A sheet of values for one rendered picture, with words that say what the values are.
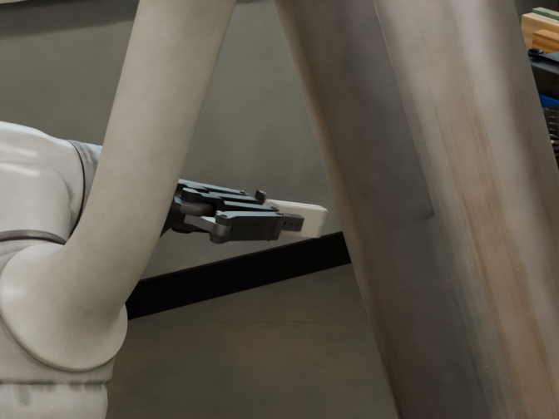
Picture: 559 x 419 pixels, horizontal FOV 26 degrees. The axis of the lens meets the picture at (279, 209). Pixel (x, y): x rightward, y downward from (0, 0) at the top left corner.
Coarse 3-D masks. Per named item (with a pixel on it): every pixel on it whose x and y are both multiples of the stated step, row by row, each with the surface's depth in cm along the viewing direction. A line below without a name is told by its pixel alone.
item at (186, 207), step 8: (176, 192) 110; (176, 200) 107; (184, 200) 108; (192, 200) 108; (176, 208) 105; (184, 208) 106; (192, 208) 106; (200, 208) 107; (208, 208) 108; (168, 216) 105; (176, 216) 105; (184, 216) 106; (208, 216) 108; (168, 224) 105; (176, 224) 106; (184, 224) 106
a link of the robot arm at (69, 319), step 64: (192, 0) 76; (128, 64) 78; (192, 64) 77; (128, 128) 78; (192, 128) 80; (128, 192) 79; (0, 256) 89; (64, 256) 82; (128, 256) 80; (0, 320) 84; (64, 320) 83; (0, 384) 84; (64, 384) 85
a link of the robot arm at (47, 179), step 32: (0, 128) 95; (32, 128) 99; (0, 160) 93; (32, 160) 95; (64, 160) 98; (0, 192) 92; (32, 192) 93; (64, 192) 96; (0, 224) 91; (32, 224) 92; (64, 224) 95
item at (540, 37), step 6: (540, 30) 155; (546, 30) 155; (534, 36) 154; (540, 36) 154; (546, 36) 153; (552, 36) 153; (558, 36) 153; (534, 42) 155; (540, 42) 154; (546, 42) 153; (552, 42) 152; (558, 42) 151; (540, 48) 154; (546, 48) 153; (552, 48) 152; (558, 48) 152
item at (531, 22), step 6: (522, 18) 158; (528, 18) 157; (534, 18) 156; (540, 18) 156; (546, 18) 156; (522, 24) 158; (528, 24) 157; (534, 24) 157; (540, 24) 156; (546, 24) 155; (552, 24) 154; (558, 24) 154; (522, 30) 159; (528, 30) 158; (534, 30) 157; (552, 30) 154; (558, 30) 154; (528, 36) 158; (528, 42) 158; (528, 48) 159
